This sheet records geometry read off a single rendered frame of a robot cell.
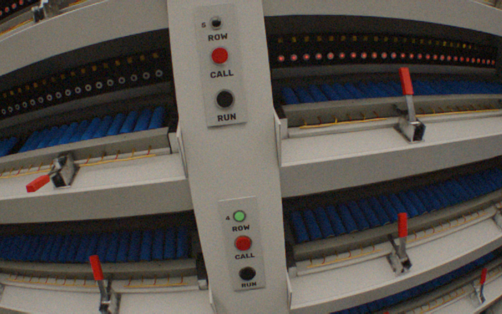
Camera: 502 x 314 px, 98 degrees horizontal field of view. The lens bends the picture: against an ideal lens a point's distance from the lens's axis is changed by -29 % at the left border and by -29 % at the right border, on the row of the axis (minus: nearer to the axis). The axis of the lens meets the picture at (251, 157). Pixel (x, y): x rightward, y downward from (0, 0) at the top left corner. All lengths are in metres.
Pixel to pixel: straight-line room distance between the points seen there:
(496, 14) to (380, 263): 0.44
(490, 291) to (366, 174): 0.54
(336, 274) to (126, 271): 0.31
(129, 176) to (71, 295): 0.26
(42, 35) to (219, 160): 0.25
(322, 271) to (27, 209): 0.42
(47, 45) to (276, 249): 0.36
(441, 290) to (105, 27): 0.74
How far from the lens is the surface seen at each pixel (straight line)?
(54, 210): 0.40
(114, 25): 0.34
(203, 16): 0.31
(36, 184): 0.32
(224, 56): 0.29
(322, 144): 0.35
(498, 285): 0.83
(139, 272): 0.46
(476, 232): 0.60
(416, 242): 0.52
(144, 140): 0.36
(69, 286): 0.53
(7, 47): 0.41
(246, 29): 0.31
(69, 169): 0.38
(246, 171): 0.31
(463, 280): 0.74
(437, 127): 0.45
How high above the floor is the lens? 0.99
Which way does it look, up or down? 14 degrees down
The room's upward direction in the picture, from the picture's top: 6 degrees counter-clockwise
